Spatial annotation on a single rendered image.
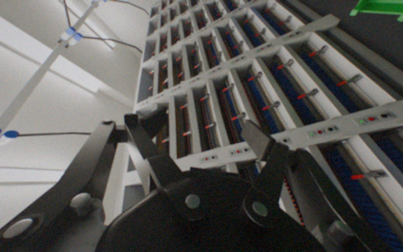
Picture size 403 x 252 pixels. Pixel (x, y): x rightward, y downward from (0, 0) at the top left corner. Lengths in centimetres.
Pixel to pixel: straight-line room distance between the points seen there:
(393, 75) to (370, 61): 12
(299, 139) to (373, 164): 26
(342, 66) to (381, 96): 24
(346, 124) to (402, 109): 19
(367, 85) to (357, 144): 32
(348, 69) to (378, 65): 12
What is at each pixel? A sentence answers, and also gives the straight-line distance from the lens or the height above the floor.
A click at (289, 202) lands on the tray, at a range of 72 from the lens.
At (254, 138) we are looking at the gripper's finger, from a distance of 17.
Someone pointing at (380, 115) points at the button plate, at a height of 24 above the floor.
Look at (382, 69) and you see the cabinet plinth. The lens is 113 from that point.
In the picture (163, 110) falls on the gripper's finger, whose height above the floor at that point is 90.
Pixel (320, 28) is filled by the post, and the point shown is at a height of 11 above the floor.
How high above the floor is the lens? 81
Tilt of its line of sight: 16 degrees up
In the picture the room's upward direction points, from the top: 108 degrees counter-clockwise
